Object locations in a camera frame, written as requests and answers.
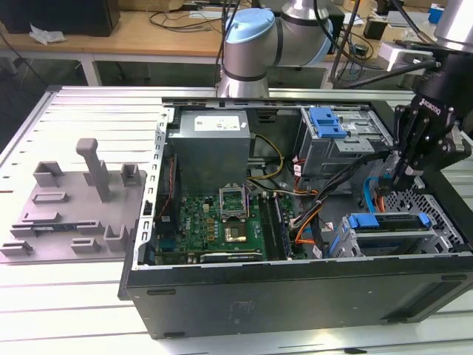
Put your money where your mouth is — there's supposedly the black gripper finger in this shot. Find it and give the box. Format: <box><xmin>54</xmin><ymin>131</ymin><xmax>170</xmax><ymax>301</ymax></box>
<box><xmin>404</xmin><ymin>127</ymin><xmax>472</xmax><ymax>179</ymax></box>
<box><xmin>392</xmin><ymin>104</ymin><xmax>426</xmax><ymax>189</ymax></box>

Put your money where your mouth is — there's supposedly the orange wire black connector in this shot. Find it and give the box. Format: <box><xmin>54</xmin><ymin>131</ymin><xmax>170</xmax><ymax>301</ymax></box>
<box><xmin>372</xmin><ymin>175</ymin><xmax>395</xmax><ymax>214</ymax></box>

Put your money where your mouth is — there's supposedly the hard disk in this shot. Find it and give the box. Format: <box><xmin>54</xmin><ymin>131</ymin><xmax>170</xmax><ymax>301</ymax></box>
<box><xmin>328</xmin><ymin>212</ymin><xmax>433</xmax><ymax>256</ymax></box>

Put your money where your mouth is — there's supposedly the metal disk bay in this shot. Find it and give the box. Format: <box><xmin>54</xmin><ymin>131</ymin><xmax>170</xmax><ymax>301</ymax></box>
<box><xmin>327</xmin><ymin>212</ymin><xmax>459</xmax><ymax>260</ymax></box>

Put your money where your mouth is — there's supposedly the metal drive cage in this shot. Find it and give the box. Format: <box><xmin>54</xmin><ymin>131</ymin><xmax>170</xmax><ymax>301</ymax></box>
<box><xmin>297</xmin><ymin>106</ymin><xmax>392</xmax><ymax>178</ymax></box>

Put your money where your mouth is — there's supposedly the blue cage latch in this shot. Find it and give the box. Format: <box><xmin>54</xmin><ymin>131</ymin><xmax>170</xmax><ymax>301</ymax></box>
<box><xmin>309</xmin><ymin>106</ymin><xmax>351</xmax><ymax>138</ymax></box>

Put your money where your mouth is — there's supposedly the blue cardboard box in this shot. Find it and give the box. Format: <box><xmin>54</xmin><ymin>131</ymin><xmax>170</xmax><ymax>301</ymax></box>
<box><xmin>427</xmin><ymin>2</ymin><xmax>449</xmax><ymax>24</ymax></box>

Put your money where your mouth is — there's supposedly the wooden desk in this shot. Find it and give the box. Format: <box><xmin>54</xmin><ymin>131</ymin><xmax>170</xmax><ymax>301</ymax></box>
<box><xmin>327</xmin><ymin>10</ymin><xmax>444</xmax><ymax>88</ymax></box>
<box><xmin>0</xmin><ymin>9</ymin><xmax>230</xmax><ymax>88</ymax></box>

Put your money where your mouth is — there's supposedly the small black box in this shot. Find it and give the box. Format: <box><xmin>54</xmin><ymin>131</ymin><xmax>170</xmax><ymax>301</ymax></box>
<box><xmin>363</xmin><ymin>17</ymin><xmax>389</xmax><ymax>41</ymax></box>

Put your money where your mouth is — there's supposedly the RAM stick blue label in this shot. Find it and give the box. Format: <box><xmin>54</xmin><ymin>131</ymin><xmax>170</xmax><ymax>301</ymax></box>
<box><xmin>273</xmin><ymin>194</ymin><xmax>295</xmax><ymax>260</ymax></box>

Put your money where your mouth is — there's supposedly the black RAM slot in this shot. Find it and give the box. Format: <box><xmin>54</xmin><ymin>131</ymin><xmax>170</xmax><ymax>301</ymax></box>
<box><xmin>258</xmin><ymin>194</ymin><xmax>274</xmax><ymax>260</ymax></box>
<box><xmin>268</xmin><ymin>194</ymin><xmax>285</xmax><ymax>260</ymax></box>
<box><xmin>262</xmin><ymin>194</ymin><xmax>280</xmax><ymax>260</ymax></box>

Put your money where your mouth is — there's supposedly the metal socket cover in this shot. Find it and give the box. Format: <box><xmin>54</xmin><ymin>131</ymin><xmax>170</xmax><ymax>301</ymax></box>
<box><xmin>219</xmin><ymin>183</ymin><xmax>248</xmax><ymax>220</ymax></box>

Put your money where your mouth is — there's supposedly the grey Dell power supply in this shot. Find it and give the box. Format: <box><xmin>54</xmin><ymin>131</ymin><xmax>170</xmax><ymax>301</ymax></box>
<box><xmin>166</xmin><ymin>109</ymin><xmax>252</xmax><ymax>199</ymax></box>

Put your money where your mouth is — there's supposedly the CPU socket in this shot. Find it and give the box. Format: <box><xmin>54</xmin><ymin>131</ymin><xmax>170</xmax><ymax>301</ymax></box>
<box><xmin>222</xmin><ymin>220</ymin><xmax>249</xmax><ymax>246</ymax></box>

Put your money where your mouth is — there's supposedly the black open PC case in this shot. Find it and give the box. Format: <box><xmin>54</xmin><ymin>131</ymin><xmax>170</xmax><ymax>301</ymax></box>
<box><xmin>117</xmin><ymin>96</ymin><xmax>473</xmax><ymax>340</ymax></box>

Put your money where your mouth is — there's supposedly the black graphics card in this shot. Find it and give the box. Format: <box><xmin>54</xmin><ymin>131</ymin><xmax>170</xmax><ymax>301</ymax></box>
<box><xmin>199</xmin><ymin>252</ymin><xmax>265</xmax><ymax>264</ymax></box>

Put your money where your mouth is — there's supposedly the green Dell motherboard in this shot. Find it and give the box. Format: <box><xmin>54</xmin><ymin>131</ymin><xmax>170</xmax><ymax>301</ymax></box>
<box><xmin>153</xmin><ymin>192</ymin><xmax>296</xmax><ymax>266</ymax></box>

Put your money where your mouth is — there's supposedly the grey parts rack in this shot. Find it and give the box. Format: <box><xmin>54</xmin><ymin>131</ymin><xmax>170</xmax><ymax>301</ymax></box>
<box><xmin>0</xmin><ymin>138</ymin><xmax>149</xmax><ymax>266</ymax></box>

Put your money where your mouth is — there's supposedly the large black box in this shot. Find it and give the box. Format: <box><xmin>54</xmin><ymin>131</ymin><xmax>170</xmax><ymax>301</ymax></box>
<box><xmin>0</xmin><ymin>0</ymin><xmax>121</xmax><ymax>38</ymax></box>

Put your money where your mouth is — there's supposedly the dark RAM stick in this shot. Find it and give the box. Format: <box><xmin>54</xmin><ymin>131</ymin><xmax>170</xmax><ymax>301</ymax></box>
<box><xmin>12</xmin><ymin>221</ymin><xmax>95</xmax><ymax>232</ymax></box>

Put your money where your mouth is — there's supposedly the crumpled white plastic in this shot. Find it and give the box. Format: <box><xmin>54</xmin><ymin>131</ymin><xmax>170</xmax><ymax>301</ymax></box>
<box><xmin>28</xmin><ymin>23</ymin><xmax>68</xmax><ymax>46</ymax></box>

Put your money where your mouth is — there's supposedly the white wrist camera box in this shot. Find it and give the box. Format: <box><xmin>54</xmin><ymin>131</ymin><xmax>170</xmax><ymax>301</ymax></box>
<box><xmin>378</xmin><ymin>40</ymin><xmax>434</xmax><ymax>72</ymax></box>

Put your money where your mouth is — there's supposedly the blue flat wire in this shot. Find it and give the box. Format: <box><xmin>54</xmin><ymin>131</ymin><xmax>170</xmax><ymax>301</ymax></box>
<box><xmin>363</xmin><ymin>176</ymin><xmax>385</xmax><ymax>214</ymax></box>

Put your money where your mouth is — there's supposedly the black wire bundle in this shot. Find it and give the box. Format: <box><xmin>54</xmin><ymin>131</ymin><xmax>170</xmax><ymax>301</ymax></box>
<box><xmin>310</xmin><ymin>147</ymin><xmax>395</xmax><ymax>256</ymax></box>

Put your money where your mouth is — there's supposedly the yellow wire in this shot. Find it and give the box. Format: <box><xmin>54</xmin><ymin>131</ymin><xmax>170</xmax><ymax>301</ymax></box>
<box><xmin>246</xmin><ymin>133</ymin><xmax>286</xmax><ymax>182</ymax></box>

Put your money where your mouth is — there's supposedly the multicolour wire bundle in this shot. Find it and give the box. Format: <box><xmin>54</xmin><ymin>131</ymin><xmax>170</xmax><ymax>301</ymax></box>
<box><xmin>290</xmin><ymin>186</ymin><xmax>326</xmax><ymax>229</ymax></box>

